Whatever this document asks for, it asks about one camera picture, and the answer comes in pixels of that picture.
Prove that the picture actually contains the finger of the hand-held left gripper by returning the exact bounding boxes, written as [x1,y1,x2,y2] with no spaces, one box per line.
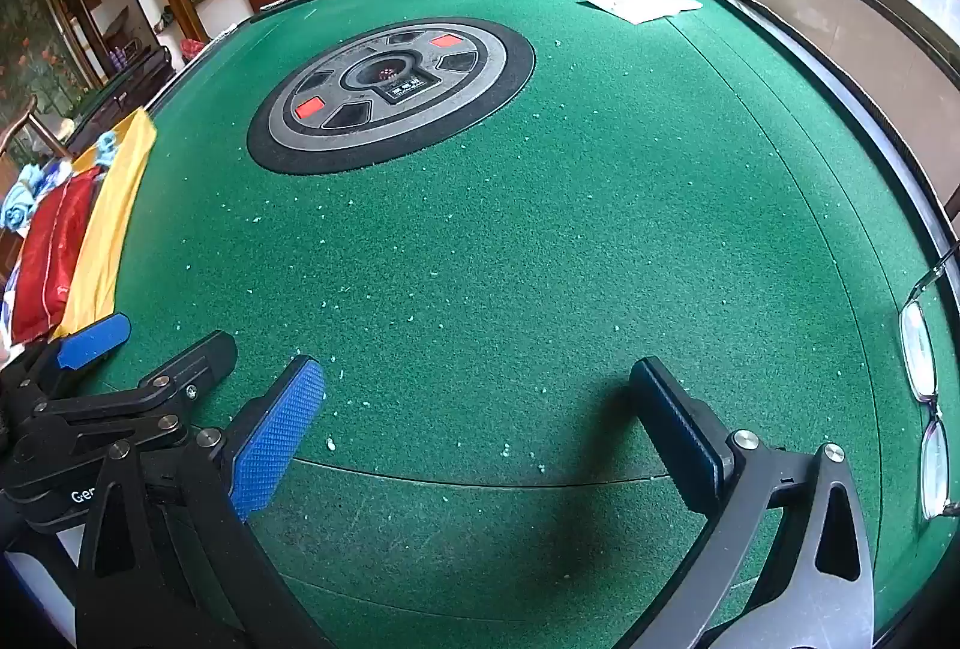
[0,311,132,410]
[135,330,239,404]

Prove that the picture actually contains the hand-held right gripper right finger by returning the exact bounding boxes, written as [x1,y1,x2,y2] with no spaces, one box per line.
[628,356,877,649]

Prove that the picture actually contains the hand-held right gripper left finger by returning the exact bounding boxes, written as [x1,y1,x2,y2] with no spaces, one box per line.
[75,355,335,649]

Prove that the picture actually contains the yellow cardboard box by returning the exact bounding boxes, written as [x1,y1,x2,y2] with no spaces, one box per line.
[0,109,158,350]

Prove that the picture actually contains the blue knitted cloth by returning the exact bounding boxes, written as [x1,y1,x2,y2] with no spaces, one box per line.
[0,163,40,237]

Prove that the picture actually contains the red shiny bag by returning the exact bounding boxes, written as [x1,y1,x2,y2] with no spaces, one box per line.
[11,169,98,346]

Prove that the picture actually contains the wooden chair with carved back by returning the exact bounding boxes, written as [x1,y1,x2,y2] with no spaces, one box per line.
[0,94,76,166]

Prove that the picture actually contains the dark mahjong table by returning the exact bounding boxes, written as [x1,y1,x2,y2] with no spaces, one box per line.
[75,44,177,125]

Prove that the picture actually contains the eyeglasses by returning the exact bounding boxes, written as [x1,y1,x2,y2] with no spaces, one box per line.
[898,244,960,521]

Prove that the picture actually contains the large flower painting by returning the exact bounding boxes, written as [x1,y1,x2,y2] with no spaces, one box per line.
[0,0,91,117]

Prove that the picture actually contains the round table control panel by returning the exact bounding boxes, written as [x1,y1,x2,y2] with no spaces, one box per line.
[246,16,537,176]

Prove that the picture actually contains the white paper sheet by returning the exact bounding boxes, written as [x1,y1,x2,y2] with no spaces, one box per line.
[577,0,704,26]

